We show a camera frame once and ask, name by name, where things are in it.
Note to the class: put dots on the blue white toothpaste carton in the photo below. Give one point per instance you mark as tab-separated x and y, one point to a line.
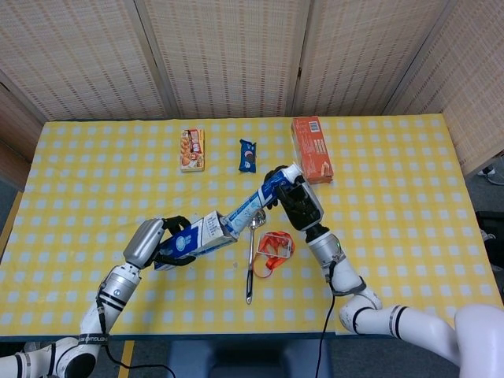
204	234

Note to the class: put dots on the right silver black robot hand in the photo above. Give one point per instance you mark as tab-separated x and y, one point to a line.
303	208

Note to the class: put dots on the woven folding screen panel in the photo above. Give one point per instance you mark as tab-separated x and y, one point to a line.
78	59
228	59
15	126
472	98
362	59

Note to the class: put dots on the blue cookie packet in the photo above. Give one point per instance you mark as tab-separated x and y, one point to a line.
248	155

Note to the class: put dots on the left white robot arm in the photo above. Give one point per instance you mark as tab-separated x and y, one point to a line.
118	287

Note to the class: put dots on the yellow floor tape strip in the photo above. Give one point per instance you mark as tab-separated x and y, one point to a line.
126	358

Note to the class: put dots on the clear badge holder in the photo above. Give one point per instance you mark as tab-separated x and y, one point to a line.
285	247

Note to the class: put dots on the stainless steel ladle black grip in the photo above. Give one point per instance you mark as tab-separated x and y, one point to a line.
250	275

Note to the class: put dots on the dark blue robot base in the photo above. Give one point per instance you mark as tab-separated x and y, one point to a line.
252	358

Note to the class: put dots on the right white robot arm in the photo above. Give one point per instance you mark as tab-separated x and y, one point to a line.
342	271

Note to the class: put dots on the black bag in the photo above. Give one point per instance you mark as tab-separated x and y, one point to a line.
492	224

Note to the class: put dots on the orange biscuit box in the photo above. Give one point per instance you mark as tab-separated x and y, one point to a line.
313	153

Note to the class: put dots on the blue white toothpaste tube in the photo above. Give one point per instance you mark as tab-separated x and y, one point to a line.
252	204

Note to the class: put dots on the yellow white checked tablecloth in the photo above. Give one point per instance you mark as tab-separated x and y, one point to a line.
157	307

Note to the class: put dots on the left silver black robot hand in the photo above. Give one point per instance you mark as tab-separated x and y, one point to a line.
143	244

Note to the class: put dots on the yellow snack box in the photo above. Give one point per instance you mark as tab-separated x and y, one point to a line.
193	151

